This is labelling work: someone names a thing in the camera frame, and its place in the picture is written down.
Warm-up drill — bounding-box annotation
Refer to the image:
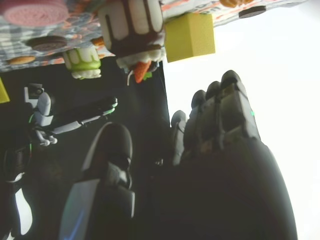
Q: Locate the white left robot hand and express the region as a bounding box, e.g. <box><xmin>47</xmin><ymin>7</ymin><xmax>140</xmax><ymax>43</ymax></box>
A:
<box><xmin>58</xmin><ymin>69</ymin><xmax>300</xmax><ymax>240</ymax></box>

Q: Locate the green white toy cupcake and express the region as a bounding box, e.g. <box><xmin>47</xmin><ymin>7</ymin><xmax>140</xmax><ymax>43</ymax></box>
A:
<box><xmin>61</xmin><ymin>46</ymin><xmax>103</xmax><ymax>80</ymax></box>

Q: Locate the chocolate drip toy cake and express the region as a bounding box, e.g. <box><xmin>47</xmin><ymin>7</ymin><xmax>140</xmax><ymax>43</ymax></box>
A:
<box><xmin>97</xmin><ymin>0</ymin><xmax>167</xmax><ymax>83</ymax></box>

